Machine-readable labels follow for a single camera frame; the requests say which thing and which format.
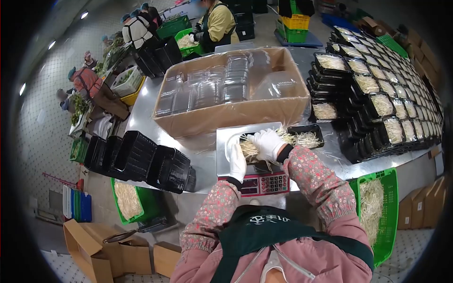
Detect person's body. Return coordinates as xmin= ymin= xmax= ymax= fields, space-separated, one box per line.
xmin=170 ymin=204 xmax=375 ymax=283

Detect small cardboard box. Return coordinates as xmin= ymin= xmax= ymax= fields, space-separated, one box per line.
xmin=152 ymin=241 xmax=183 ymax=279

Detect silver weighing scale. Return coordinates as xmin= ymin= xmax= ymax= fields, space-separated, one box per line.
xmin=216 ymin=122 xmax=291 ymax=197

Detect black wrist band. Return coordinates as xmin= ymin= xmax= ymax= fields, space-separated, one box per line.
xmin=276 ymin=144 xmax=294 ymax=164
xmin=226 ymin=176 xmax=245 ymax=192

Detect black plastic tray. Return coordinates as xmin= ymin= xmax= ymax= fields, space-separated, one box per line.
xmin=239 ymin=132 xmax=274 ymax=166

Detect stack of black crates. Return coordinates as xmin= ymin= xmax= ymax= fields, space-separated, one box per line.
xmin=229 ymin=0 xmax=256 ymax=42

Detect person's right fingers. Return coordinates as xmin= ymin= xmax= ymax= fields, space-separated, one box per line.
xmin=247 ymin=128 xmax=280 ymax=149

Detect stack of filled sprout trays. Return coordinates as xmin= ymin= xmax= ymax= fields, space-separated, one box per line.
xmin=306 ymin=25 xmax=445 ymax=165

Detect stack of yellow green crates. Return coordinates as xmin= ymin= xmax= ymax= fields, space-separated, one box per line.
xmin=275 ymin=0 xmax=316 ymax=44

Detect empty green crate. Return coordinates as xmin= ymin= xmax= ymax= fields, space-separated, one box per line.
xmin=155 ymin=14 xmax=192 ymax=39
xmin=375 ymin=33 xmax=409 ymax=59

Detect person's left hand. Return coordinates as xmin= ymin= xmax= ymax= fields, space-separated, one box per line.
xmin=228 ymin=141 xmax=247 ymax=183

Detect cardboard box of clear lids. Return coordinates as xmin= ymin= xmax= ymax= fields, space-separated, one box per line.
xmin=152 ymin=46 xmax=311 ymax=139

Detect white crate of greens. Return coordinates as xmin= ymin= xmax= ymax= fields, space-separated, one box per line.
xmin=110 ymin=65 xmax=144 ymax=98

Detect blue pallet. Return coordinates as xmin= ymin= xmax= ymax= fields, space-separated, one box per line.
xmin=273 ymin=30 xmax=323 ymax=49

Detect green crate of sprouts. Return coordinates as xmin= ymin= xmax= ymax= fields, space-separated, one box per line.
xmin=348 ymin=167 xmax=400 ymax=269
xmin=174 ymin=27 xmax=206 ymax=58
xmin=110 ymin=177 xmax=168 ymax=226

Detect black tray with sprouts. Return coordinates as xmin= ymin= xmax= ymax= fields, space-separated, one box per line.
xmin=286 ymin=124 xmax=325 ymax=149

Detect person's right hand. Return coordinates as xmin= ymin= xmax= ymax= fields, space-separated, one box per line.
xmin=247 ymin=128 xmax=287 ymax=162

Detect stacks of empty black trays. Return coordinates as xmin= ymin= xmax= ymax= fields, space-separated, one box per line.
xmin=84 ymin=130 xmax=197 ymax=195
xmin=132 ymin=35 xmax=184 ymax=79

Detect small green crate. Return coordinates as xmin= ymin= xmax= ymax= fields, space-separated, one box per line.
xmin=69 ymin=137 xmax=89 ymax=164

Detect row of cardboard cartons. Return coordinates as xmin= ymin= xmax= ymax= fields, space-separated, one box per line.
xmin=397 ymin=176 xmax=447 ymax=231

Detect open cardboard box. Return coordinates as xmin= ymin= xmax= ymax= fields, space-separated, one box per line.
xmin=63 ymin=218 xmax=153 ymax=283

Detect stack of blue boards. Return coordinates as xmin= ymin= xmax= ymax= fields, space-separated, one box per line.
xmin=62 ymin=184 xmax=93 ymax=224

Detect bunch of bean sprouts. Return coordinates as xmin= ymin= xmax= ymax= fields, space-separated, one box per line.
xmin=239 ymin=128 xmax=295 ymax=164

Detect yellow crate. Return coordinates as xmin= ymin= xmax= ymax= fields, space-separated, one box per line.
xmin=120 ymin=76 xmax=147 ymax=107

